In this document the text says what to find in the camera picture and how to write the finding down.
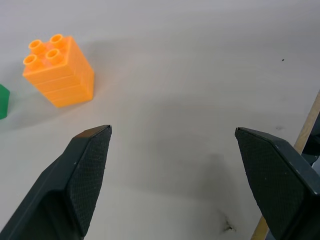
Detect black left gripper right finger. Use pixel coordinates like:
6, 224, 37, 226
234, 126, 320, 240

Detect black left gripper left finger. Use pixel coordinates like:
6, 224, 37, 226
0, 124, 113, 240

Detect green toy block stack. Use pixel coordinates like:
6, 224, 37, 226
0, 83, 11, 120

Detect orange toy bricks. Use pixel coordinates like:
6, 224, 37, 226
22, 33, 95, 109

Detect wooden table edge strip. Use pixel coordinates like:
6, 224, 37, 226
250, 90, 320, 240

